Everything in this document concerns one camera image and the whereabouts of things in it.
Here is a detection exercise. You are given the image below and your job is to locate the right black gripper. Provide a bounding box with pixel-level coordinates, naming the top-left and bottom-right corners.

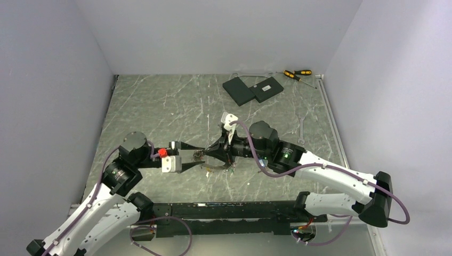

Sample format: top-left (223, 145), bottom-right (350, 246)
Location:
top-left (206, 129), bottom-right (270, 164)

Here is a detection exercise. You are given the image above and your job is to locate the metal keyring with keys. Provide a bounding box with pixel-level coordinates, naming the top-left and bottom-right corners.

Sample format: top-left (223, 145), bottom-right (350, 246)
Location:
top-left (192, 150), bottom-right (235, 178)

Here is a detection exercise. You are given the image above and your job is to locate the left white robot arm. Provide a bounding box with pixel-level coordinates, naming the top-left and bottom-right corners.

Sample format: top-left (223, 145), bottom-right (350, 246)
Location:
top-left (27, 132), bottom-right (200, 255)

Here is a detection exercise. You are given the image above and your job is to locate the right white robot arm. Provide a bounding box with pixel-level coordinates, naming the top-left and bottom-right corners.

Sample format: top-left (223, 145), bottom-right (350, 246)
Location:
top-left (201, 121), bottom-right (392, 228)

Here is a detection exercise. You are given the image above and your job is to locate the large black box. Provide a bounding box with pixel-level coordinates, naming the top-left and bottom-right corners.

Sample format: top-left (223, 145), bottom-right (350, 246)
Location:
top-left (222, 77), bottom-right (255, 106)

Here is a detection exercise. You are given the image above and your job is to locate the small black box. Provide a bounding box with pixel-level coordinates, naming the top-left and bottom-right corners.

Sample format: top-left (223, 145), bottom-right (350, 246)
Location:
top-left (249, 77), bottom-right (284, 103)

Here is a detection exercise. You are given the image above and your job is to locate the silver wrench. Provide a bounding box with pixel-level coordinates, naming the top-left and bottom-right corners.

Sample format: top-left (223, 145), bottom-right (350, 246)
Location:
top-left (297, 114), bottom-right (305, 145)

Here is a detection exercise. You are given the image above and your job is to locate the orange black screwdriver front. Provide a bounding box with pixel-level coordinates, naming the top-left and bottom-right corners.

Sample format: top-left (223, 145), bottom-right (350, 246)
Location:
top-left (284, 74), bottom-right (317, 89)

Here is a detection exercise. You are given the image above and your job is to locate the orange black screwdriver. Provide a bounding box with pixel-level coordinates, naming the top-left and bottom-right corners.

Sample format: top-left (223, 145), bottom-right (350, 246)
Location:
top-left (284, 74), bottom-right (317, 89)
top-left (280, 70), bottom-right (312, 76)

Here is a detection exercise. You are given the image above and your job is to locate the orange black screwdriver back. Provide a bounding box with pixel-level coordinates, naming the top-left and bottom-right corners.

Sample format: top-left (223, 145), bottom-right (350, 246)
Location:
top-left (280, 70), bottom-right (312, 76)

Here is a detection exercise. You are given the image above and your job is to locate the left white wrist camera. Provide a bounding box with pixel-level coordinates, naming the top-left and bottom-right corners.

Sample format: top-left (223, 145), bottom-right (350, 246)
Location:
top-left (158, 148), bottom-right (182, 173)

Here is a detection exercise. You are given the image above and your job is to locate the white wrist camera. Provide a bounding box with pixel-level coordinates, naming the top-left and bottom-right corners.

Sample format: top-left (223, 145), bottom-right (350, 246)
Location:
top-left (221, 111), bottom-right (238, 145)
top-left (158, 148), bottom-right (182, 173)

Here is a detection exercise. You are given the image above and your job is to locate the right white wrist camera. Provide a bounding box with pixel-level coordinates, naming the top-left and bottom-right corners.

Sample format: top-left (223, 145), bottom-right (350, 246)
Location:
top-left (221, 111), bottom-right (238, 145)

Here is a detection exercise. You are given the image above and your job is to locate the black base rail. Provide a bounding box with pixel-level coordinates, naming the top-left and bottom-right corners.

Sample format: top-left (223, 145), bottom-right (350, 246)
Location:
top-left (139, 201), bottom-right (327, 238)

